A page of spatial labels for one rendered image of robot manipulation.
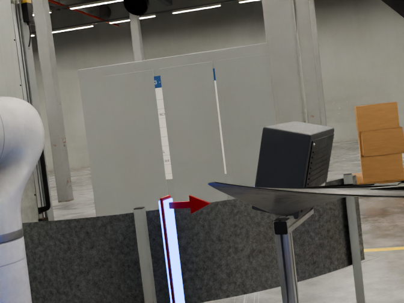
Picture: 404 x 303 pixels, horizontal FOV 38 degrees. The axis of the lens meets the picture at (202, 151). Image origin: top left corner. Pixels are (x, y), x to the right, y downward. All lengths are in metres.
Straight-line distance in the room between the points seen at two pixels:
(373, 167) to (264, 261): 6.29
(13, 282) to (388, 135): 7.89
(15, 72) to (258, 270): 1.37
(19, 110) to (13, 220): 0.18
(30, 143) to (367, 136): 7.80
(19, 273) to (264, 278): 1.64
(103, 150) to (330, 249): 4.75
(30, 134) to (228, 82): 5.72
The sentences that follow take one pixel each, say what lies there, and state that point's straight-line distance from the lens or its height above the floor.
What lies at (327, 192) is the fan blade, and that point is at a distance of 0.63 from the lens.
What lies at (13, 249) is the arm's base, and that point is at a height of 1.11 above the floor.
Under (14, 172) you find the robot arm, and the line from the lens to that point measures 1.02.
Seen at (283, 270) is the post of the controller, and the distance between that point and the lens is 1.29.
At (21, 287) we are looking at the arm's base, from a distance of 1.03.
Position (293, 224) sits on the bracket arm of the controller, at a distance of 1.31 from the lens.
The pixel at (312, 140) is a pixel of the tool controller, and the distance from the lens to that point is 1.30.
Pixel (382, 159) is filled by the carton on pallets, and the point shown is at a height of 0.45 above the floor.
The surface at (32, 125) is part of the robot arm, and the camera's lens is 1.04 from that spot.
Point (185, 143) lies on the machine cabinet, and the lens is 6.79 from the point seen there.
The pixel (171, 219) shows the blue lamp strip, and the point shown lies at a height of 1.16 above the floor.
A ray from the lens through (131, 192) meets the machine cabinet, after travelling 7.04.
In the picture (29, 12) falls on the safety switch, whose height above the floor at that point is 1.86.
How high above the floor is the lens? 1.28
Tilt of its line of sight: 3 degrees down
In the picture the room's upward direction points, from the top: 7 degrees counter-clockwise
